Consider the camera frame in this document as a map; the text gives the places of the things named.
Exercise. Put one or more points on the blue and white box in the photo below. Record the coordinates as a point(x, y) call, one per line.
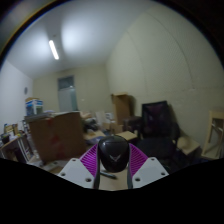
point(34, 106)

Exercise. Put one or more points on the cluttered shelf unit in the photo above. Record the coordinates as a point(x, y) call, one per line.
point(13, 146)

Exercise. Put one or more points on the black office chair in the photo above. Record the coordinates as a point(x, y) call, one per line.
point(156, 133)

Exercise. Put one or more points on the wooden seat stool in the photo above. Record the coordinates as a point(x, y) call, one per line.
point(187, 144)

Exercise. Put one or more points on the round wall clock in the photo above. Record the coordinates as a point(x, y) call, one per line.
point(25, 90)

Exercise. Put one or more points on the ceiling tube light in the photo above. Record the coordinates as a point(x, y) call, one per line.
point(54, 50)

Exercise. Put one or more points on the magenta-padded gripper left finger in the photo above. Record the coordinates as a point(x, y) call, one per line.
point(76, 173)

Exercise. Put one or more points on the tall open cardboard box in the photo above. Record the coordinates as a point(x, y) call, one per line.
point(121, 108)

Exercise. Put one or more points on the large brown cardboard box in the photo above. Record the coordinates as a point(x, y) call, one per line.
point(56, 136)

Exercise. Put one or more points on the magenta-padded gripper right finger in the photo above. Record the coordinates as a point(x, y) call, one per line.
point(150, 171)

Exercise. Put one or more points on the small wooden side table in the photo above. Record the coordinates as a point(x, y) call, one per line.
point(128, 135)

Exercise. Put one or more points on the black computer mouse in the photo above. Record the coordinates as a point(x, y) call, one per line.
point(114, 153)

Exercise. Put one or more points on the light wooden chair frame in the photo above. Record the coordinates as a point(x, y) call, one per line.
point(213, 133)

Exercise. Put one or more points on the grey door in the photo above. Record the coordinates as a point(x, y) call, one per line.
point(67, 95)

